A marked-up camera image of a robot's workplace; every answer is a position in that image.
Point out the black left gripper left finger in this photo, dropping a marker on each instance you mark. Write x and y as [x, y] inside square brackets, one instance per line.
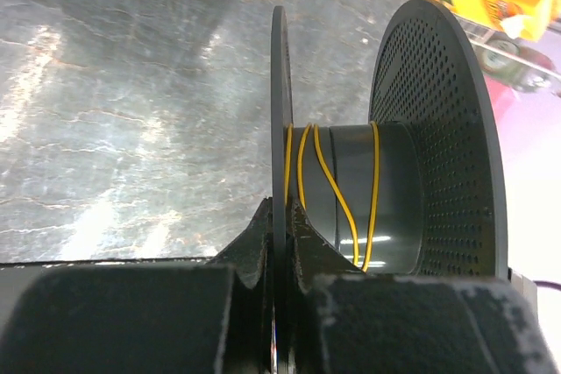
[148, 315]

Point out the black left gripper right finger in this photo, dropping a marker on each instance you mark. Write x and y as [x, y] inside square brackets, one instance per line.
[346, 321]

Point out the black cable spool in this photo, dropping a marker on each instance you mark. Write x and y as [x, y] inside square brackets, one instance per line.
[418, 188]

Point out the clear glass bottle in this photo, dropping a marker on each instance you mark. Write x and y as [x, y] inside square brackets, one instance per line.
[519, 67]

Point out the white wire wooden shelf rack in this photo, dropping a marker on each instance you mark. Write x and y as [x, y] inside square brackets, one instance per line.
[480, 36]

